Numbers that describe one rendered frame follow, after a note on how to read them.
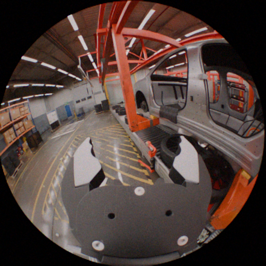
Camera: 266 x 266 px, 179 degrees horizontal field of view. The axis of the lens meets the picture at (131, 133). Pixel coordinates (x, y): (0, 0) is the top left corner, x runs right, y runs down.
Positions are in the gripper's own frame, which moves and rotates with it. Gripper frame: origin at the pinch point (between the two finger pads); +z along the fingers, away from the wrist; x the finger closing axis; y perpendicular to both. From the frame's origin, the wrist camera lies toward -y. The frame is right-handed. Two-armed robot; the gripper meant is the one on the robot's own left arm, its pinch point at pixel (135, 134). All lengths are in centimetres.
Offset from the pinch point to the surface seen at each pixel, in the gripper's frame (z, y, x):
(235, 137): 18, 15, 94
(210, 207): -15, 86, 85
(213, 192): -2, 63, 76
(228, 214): -27, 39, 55
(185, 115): 86, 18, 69
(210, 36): 148, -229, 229
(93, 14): 385, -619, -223
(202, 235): -35, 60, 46
